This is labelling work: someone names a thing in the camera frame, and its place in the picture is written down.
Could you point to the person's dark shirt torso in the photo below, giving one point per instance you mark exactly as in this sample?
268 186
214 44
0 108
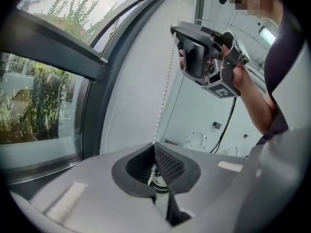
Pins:
284 81

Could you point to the person's right forearm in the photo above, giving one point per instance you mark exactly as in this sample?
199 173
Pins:
255 110

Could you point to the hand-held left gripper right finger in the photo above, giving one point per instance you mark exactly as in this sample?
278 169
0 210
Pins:
213 178

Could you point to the person's right hand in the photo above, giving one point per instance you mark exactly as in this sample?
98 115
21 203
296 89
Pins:
239 76

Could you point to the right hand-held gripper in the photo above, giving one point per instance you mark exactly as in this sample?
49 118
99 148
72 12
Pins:
226 74

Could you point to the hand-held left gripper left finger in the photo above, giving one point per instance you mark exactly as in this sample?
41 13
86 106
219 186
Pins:
97 203

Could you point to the black framed window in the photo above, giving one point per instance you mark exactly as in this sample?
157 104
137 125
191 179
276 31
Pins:
48 40

